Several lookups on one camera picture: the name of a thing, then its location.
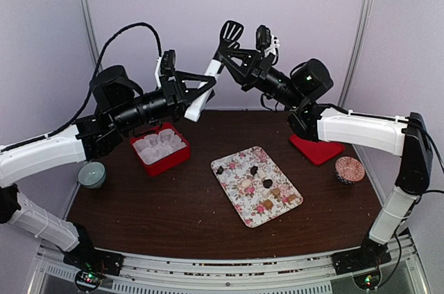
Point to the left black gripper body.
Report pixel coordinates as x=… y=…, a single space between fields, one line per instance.
x=171 y=91

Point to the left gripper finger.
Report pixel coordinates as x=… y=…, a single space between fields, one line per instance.
x=192 y=93
x=210 y=80

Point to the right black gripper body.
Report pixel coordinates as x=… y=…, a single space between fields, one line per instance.
x=259 y=71

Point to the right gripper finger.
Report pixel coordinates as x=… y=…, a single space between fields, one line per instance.
x=240 y=73
x=228 y=53

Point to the black white kitchen tongs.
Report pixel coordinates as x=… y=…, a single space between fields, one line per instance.
x=230 y=33

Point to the small dark square chocolate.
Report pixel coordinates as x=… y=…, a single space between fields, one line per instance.
x=219 y=170

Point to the dark chocolate cube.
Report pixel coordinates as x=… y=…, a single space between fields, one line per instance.
x=253 y=170

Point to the brown striped chocolate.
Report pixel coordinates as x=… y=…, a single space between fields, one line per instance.
x=268 y=204

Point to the dark round chocolate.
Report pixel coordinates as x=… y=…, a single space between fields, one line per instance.
x=267 y=183

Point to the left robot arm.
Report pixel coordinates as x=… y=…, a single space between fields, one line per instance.
x=121 y=107

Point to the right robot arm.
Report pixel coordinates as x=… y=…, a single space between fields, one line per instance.
x=403 y=136

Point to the red chocolate box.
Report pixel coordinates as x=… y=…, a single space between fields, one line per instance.
x=160 y=149

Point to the white rectangular chocolate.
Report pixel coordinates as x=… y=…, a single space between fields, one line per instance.
x=261 y=174

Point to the white round swirl chocolate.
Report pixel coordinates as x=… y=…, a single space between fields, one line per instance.
x=246 y=183

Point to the white cube chocolate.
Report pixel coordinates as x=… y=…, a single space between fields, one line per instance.
x=265 y=193

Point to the red box lid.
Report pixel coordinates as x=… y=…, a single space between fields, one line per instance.
x=317 y=153

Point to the floral serving tray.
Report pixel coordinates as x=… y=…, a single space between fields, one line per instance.
x=248 y=203

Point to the pale green ceramic bowl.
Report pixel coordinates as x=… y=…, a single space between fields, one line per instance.
x=92 y=175

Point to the red patterned ceramic bowl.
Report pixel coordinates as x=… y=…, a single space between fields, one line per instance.
x=349 y=170

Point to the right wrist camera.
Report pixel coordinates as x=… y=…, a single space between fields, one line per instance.
x=266 y=42

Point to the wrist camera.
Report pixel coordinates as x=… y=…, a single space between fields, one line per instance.
x=266 y=42
x=165 y=67

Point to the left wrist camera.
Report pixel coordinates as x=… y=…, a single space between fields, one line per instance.
x=165 y=67

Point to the right aluminium frame post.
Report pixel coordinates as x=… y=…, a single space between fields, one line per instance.
x=363 y=21

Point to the aluminium frame post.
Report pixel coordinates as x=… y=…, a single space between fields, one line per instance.
x=89 y=29
x=363 y=21

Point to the left aluminium frame post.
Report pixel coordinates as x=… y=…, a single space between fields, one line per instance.
x=89 y=29

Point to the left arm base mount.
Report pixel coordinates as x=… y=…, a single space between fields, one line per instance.
x=93 y=269

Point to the front aluminium rail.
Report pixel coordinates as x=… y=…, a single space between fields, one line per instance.
x=310 y=273

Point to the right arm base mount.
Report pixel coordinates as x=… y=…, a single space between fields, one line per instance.
x=363 y=264

